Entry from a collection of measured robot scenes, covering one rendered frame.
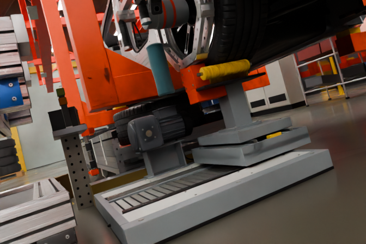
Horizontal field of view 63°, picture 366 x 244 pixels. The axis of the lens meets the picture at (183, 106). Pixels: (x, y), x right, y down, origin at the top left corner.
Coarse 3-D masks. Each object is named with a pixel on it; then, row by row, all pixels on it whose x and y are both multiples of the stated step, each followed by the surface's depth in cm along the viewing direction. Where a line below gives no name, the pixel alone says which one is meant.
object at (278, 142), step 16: (288, 128) 134; (304, 128) 134; (224, 144) 146; (240, 144) 132; (256, 144) 123; (272, 144) 126; (288, 144) 129; (304, 144) 133; (208, 160) 150; (224, 160) 135; (240, 160) 123; (256, 160) 122
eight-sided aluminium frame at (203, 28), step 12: (204, 0) 125; (204, 12) 121; (204, 24) 129; (156, 36) 169; (168, 36) 168; (204, 36) 132; (168, 48) 167; (204, 48) 133; (168, 60) 162; (180, 60) 158; (192, 60) 136
